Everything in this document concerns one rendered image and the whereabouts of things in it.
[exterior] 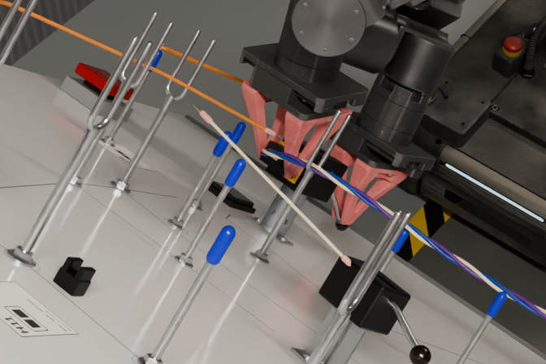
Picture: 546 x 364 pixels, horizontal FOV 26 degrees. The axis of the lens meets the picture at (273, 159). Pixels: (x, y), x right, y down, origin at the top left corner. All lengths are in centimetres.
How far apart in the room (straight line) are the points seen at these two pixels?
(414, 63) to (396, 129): 7
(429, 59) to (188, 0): 183
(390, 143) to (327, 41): 25
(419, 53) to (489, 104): 122
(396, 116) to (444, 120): 116
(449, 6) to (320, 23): 26
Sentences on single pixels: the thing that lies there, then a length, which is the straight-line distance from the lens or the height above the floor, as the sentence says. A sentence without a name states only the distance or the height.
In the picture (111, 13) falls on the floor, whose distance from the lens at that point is 290.
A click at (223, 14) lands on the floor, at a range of 288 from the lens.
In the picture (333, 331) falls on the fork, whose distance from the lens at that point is 57.
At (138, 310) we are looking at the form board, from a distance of 70.
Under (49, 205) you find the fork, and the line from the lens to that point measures 67.
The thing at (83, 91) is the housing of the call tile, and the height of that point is 112.
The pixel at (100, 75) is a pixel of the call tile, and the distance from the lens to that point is 122.
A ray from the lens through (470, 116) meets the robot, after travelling 231.
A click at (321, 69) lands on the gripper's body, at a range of 100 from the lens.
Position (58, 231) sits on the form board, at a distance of 76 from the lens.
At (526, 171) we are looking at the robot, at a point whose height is 24.
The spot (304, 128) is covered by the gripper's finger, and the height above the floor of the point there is 124.
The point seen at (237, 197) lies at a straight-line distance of 113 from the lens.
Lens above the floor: 201
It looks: 51 degrees down
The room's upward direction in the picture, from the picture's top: straight up
